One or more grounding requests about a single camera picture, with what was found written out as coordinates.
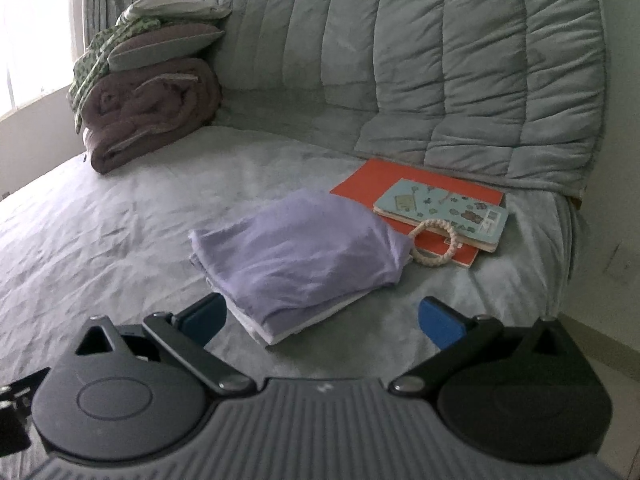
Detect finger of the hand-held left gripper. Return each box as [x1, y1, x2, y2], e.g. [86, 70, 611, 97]
[0, 367, 51, 453]

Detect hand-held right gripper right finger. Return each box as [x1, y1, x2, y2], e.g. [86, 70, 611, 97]
[390, 296, 576, 395]

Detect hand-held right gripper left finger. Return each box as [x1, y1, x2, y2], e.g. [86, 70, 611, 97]
[72, 294, 254, 395]

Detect lavender pants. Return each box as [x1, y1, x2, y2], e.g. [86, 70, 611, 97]
[189, 188, 413, 336]

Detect white folded garment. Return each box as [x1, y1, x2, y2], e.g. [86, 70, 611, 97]
[190, 255, 373, 347]

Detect grey bed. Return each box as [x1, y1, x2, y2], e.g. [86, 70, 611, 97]
[0, 125, 586, 480]

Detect teal patterned book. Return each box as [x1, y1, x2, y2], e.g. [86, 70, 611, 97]
[373, 177, 509, 253]

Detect orange book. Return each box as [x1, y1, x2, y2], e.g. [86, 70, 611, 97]
[330, 158, 506, 268]

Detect pink folded quilt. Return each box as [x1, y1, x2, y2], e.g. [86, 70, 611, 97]
[82, 57, 222, 175]

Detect grey quilted headboard cover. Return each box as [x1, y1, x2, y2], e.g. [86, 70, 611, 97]
[192, 0, 608, 201]

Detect green patterned blanket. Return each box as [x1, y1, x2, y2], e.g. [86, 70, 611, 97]
[68, 12, 163, 133]

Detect pink grey pillow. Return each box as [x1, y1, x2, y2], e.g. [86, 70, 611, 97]
[107, 24, 226, 72]

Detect pale green pillow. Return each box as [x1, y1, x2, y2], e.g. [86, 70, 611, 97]
[119, 0, 233, 28]

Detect window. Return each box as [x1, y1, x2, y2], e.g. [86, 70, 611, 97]
[0, 0, 86, 121]

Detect cream braided ring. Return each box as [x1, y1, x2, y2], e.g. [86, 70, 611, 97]
[407, 220, 463, 266]

